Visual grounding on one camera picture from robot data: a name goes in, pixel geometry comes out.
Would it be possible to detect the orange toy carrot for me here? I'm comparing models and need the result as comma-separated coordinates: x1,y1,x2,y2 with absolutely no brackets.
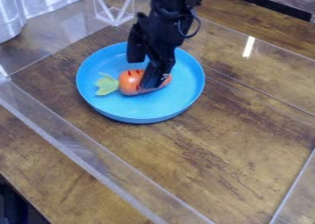
94,69,172,96

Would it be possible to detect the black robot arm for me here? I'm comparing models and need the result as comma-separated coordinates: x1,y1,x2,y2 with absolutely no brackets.
126,0,201,89

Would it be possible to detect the clear acrylic enclosure wall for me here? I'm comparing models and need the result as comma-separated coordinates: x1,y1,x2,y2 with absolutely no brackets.
0,0,315,224

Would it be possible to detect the white patterned curtain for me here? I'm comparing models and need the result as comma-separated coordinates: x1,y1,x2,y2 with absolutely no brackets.
0,0,80,43

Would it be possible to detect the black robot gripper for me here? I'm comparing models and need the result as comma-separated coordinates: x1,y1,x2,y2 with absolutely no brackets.
126,6,196,89

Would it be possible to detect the blue round tray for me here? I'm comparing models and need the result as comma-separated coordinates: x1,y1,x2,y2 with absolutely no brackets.
76,41,205,124

